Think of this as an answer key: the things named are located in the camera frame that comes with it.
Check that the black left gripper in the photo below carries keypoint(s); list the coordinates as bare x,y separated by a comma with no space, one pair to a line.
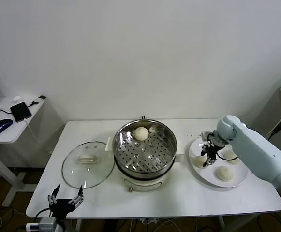
63,206

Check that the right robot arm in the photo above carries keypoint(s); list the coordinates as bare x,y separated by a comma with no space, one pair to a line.
256,149

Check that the round glass pot lid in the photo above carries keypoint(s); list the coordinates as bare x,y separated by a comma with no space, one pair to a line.
92,174

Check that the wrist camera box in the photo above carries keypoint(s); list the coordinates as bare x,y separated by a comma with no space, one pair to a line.
205,134
47,222

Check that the blue computer mouse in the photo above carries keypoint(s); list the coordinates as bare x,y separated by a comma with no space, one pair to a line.
1,126

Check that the black smartphone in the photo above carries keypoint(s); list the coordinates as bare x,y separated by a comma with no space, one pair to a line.
20,111

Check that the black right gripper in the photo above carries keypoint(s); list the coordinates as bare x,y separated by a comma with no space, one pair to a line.
211,148

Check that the white round plate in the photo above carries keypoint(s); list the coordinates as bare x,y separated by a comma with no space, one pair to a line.
237,177

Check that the small white earbud case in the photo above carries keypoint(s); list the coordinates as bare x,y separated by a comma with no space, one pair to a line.
16,98

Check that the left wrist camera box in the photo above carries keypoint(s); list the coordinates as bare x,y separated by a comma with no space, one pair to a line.
47,222

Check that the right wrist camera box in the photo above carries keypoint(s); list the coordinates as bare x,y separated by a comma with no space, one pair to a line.
205,134

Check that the steel steamer pot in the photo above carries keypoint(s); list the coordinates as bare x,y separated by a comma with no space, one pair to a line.
142,182

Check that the white side desk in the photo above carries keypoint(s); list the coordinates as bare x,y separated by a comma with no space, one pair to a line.
4,137

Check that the stainless steel steamer basket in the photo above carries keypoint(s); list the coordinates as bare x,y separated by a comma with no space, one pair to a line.
164,159

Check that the white power strip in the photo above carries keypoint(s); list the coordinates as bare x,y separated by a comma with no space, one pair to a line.
150,220

